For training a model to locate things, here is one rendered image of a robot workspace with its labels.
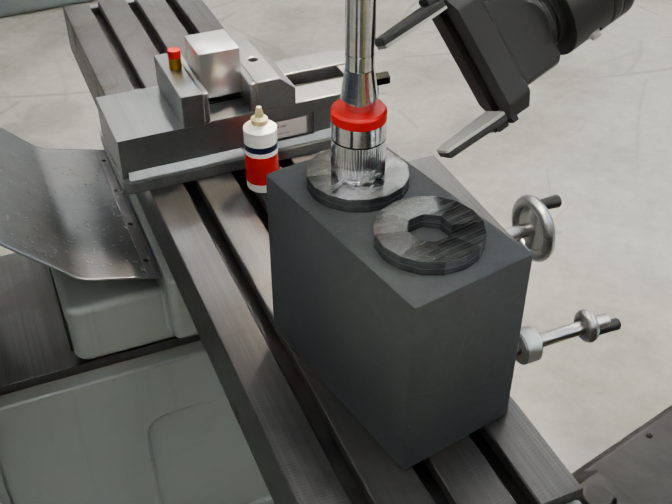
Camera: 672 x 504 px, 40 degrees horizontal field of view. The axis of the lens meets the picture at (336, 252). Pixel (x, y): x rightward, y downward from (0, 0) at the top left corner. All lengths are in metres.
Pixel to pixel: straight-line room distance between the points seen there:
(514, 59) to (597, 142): 2.38
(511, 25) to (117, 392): 0.73
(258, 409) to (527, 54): 0.39
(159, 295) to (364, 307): 0.48
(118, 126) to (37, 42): 2.74
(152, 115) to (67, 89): 2.32
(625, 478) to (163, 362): 0.63
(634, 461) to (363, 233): 0.68
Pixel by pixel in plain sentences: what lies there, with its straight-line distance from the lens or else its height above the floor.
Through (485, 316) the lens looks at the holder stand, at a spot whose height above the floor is 1.08.
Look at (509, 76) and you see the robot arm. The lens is 0.78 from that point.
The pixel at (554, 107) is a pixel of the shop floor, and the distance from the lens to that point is 3.33.
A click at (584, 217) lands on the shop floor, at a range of 2.79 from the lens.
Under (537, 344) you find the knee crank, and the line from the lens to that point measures 1.54.
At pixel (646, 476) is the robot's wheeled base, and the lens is 1.32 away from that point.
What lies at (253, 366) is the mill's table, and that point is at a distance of 0.90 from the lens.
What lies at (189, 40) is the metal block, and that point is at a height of 1.08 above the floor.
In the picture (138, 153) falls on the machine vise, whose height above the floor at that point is 0.98.
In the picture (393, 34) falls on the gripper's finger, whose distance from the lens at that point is 0.76.
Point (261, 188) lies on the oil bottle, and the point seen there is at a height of 0.94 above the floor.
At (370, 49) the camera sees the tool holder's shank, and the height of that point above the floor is 1.25.
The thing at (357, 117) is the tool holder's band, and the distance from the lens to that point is 0.76.
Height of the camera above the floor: 1.57
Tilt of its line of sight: 38 degrees down
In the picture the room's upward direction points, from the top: straight up
